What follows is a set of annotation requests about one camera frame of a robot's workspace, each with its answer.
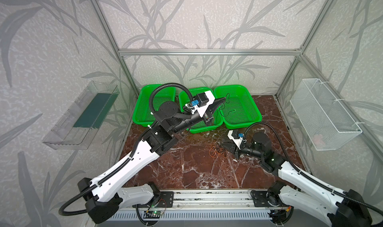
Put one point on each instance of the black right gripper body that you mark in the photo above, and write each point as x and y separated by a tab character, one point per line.
234	146

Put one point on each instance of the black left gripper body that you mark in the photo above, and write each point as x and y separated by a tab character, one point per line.
206	113

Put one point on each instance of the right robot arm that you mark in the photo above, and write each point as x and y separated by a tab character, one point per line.
299	189

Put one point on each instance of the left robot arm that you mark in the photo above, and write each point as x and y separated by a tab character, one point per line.
102	196

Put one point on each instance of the right green plastic basket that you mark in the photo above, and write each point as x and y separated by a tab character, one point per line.
239	110

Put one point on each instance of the green plastic basket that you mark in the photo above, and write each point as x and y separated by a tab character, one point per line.
201	126
142	113
239	110

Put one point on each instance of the middle green plastic basket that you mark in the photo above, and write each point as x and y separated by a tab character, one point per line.
201	126

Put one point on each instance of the left green plastic basket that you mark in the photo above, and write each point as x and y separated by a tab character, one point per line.
142	113

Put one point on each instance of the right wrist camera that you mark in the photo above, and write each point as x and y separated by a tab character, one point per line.
237	139

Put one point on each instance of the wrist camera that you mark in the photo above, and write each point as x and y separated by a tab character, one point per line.
237	139
200	103

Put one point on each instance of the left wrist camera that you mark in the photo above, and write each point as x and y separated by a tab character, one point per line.
200	103

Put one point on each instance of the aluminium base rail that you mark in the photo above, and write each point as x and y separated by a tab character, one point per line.
234	199

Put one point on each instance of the white wire mesh basket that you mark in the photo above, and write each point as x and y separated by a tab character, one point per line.
325	119

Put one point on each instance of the aluminium frame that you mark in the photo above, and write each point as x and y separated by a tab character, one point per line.
344	44

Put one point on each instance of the clear acrylic wall shelf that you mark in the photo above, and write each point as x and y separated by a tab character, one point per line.
77	128

